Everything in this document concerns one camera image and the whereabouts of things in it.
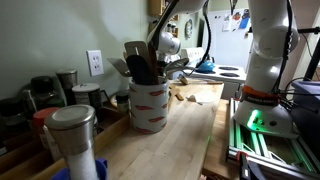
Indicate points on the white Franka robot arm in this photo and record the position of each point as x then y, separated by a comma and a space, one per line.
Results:
266, 66

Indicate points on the wooden spoon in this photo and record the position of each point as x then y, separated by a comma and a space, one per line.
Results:
176, 93

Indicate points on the grey metal spoon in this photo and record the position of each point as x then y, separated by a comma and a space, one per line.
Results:
176, 65

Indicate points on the white crock with red chilies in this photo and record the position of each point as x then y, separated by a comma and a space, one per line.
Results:
149, 106

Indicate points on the black spatula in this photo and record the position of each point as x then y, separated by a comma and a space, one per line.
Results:
138, 70

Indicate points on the small glass bottle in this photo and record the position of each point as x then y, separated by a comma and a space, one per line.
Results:
122, 101

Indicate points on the metal spatula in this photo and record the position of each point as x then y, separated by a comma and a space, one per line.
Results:
119, 66

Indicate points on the blue kettle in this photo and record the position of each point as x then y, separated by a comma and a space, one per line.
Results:
205, 66

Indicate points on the white stove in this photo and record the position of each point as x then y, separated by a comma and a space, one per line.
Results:
216, 75

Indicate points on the wooden tray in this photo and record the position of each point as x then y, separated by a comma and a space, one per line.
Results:
110, 128

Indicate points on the jar with white lid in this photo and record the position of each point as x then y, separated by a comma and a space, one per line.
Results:
87, 95

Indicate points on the wooden shelf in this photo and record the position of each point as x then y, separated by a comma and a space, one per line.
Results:
156, 8

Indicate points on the white refrigerator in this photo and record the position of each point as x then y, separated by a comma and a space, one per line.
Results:
230, 43

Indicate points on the steel canister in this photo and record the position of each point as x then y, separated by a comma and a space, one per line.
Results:
66, 85

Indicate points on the salt shaker with steel lid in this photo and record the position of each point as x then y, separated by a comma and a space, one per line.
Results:
75, 133

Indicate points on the blue shaker holder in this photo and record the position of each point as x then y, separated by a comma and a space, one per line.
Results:
101, 168

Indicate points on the jar with red lid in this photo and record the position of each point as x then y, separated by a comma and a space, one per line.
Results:
41, 125

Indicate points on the grey box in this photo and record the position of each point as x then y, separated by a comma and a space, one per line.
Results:
308, 106

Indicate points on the black stand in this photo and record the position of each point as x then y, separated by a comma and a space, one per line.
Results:
311, 56

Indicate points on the white wall outlet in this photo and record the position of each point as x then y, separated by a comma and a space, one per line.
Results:
95, 62

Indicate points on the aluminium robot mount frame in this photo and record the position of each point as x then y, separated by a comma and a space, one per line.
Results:
266, 150

